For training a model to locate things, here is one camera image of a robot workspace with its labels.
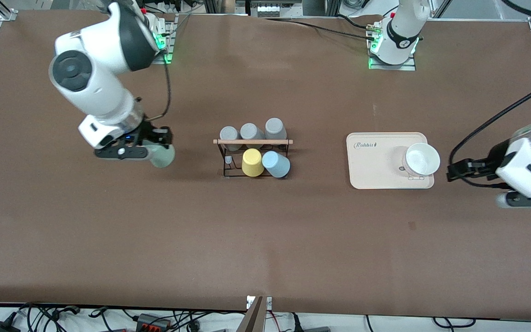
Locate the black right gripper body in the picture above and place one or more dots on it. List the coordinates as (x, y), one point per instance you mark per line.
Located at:
(148, 132)

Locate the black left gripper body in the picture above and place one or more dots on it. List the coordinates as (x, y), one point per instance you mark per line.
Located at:
(492, 160)

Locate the mint green plastic cup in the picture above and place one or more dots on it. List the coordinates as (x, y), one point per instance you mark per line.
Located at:
(163, 157)

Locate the light blue plastic cup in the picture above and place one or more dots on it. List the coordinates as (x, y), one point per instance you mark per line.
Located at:
(277, 165)

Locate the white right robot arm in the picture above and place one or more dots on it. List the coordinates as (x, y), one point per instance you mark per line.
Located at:
(99, 92)

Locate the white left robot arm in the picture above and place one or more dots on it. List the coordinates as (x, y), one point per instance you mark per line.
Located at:
(404, 32)

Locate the white bowl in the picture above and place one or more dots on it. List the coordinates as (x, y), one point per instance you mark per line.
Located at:
(422, 159)

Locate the grey plastic cup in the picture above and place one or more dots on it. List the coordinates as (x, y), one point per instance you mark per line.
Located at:
(275, 128)
(230, 134)
(250, 132)

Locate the yellow plastic cup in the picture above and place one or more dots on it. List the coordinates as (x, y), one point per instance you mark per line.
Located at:
(252, 162)

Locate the beige printed tray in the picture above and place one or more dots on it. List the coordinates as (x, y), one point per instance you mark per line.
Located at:
(376, 180)

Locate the grey power strip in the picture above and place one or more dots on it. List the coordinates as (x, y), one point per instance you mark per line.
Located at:
(274, 10)

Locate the black box orange levers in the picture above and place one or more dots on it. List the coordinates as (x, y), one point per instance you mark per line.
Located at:
(152, 323)

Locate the black power adapter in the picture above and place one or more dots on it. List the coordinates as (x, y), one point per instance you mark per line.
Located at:
(0, 326)

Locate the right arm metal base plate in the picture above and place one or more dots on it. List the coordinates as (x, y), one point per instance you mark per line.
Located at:
(169, 50)

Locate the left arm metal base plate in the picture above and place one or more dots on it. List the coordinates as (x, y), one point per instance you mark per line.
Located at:
(408, 67)

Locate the white mounting bracket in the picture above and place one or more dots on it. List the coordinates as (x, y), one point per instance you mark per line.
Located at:
(268, 303)

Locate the grey camera post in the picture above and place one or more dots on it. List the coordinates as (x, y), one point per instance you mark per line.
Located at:
(252, 318)

